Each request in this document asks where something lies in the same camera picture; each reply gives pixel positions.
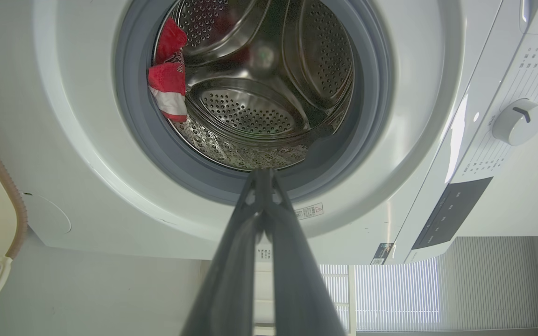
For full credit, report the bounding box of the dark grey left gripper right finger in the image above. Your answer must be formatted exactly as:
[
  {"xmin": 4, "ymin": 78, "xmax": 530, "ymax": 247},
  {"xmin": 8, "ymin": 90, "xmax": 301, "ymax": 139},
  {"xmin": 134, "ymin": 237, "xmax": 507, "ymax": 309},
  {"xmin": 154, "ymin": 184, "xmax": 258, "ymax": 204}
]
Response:
[{"xmin": 263, "ymin": 169, "xmax": 347, "ymax": 336}]

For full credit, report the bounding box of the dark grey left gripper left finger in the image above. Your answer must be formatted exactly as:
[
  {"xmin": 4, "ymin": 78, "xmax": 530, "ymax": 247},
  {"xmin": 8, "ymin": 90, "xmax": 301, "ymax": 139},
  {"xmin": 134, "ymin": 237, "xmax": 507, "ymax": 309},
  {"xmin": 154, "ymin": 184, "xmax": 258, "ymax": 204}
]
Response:
[{"xmin": 181, "ymin": 169, "xmax": 266, "ymax": 336}]

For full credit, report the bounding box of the black washer display panel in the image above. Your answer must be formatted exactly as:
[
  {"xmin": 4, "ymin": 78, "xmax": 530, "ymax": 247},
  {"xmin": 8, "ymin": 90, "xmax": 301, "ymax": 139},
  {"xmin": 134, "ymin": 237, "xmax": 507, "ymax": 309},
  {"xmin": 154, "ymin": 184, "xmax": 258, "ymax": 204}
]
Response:
[{"xmin": 411, "ymin": 176, "xmax": 494, "ymax": 251}]

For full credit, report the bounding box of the stainless steel washing machine drum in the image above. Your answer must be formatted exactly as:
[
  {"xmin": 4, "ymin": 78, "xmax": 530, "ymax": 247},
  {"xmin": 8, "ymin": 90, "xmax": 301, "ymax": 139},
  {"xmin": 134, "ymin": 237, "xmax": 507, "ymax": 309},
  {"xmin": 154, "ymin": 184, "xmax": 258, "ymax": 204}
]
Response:
[{"xmin": 152, "ymin": 0, "xmax": 356, "ymax": 171}]

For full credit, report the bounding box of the warning sticker label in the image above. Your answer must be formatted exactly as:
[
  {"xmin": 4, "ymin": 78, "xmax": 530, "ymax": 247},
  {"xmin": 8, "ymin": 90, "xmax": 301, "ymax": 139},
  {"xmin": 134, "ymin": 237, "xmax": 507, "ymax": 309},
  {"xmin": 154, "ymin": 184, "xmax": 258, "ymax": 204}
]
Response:
[{"xmin": 294, "ymin": 203, "xmax": 324, "ymax": 220}]

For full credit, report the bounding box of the white window blind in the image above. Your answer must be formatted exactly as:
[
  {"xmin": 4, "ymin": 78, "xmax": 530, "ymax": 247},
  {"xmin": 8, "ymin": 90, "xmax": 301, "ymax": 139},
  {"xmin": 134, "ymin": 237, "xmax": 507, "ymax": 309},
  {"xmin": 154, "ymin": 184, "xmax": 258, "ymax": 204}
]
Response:
[{"xmin": 318, "ymin": 236, "xmax": 538, "ymax": 333}]

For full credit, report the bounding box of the white front-load washing machine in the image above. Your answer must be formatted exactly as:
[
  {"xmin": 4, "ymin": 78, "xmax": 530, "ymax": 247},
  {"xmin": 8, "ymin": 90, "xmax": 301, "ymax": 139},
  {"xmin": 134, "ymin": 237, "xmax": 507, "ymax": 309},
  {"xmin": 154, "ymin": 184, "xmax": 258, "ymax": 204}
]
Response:
[{"xmin": 0, "ymin": 0, "xmax": 538, "ymax": 266}]

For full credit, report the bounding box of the grey rubber door gasket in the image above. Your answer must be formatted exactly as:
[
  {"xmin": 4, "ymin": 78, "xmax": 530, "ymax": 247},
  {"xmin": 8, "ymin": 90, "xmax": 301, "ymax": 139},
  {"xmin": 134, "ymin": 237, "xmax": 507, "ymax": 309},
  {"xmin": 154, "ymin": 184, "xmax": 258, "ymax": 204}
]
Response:
[{"xmin": 114, "ymin": 0, "xmax": 395, "ymax": 206}]

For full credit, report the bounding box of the red and white garment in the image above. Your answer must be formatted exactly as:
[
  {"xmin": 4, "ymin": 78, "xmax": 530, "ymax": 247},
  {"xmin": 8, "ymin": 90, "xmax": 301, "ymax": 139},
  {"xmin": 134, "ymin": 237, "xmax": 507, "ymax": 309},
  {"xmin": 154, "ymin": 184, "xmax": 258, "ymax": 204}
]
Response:
[{"xmin": 147, "ymin": 18, "xmax": 189, "ymax": 123}]

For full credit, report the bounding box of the white program dial knob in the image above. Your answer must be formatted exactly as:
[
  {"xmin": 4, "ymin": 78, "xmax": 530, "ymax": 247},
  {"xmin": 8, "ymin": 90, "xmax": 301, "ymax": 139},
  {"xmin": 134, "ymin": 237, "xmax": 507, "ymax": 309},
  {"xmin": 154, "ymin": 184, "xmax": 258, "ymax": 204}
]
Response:
[{"xmin": 492, "ymin": 98, "xmax": 538, "ymax": 147}]

